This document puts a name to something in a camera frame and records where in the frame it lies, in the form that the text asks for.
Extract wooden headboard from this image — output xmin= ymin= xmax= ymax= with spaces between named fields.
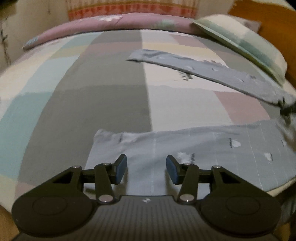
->
xmin=228 ymin=1 xmax=295 ymax=82

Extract beige and red curtain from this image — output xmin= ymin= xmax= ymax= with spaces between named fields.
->
xmin=66 ymin=0 xmax=199 ymax=21

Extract checked pastel pillow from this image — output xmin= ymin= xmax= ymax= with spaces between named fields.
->
xmin=192 ymin=14 xmax=287 ymax=86

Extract purple floral rolled quilt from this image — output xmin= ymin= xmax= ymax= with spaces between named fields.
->
xmin=23 ymin=13 xmax=203 ymax=50

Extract hanging wall cables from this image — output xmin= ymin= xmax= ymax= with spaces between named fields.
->
xmin=0 ymin=21 xmax=12 ymax=68

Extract small floral back pillow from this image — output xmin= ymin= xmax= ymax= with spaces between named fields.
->
xmin=240 ymin=19 xmax=261 ymax=33

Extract checked patchwork bed sheet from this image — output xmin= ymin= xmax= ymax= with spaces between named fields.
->
xmin=0 ymin=29 xmax=296 ymax=214

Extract grey patterned pyjama trousers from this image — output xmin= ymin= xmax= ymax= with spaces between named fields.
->
xmin=86 ymin=50 xmax=295 ymax=195

